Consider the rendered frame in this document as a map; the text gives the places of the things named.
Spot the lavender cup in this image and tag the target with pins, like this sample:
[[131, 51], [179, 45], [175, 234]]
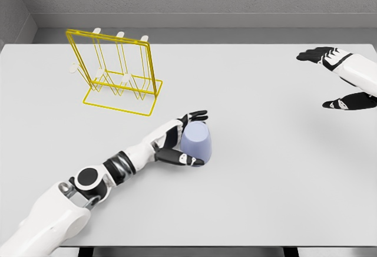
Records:
[[196, 142]]

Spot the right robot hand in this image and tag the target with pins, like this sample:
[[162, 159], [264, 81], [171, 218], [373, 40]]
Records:
[[357, 69]]

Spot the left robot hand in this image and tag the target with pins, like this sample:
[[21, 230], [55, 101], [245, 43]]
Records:
[[165, 135]]

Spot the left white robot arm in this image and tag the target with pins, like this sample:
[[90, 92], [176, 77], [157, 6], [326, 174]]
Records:
[[59, 210]]

